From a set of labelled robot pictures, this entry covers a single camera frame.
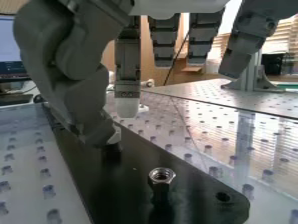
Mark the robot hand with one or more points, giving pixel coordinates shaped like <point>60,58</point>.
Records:
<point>67,50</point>

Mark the silver hex nut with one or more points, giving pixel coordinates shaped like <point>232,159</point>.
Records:
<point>161,176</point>

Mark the computer screen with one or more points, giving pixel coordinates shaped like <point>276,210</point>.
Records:
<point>10,46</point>

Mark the black plate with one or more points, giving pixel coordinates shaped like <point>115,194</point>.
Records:
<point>124,186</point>

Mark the clear box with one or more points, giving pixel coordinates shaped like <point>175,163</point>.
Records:
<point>248,150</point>

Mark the aluminium post with bracket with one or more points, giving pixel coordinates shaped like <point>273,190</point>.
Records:
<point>250,75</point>

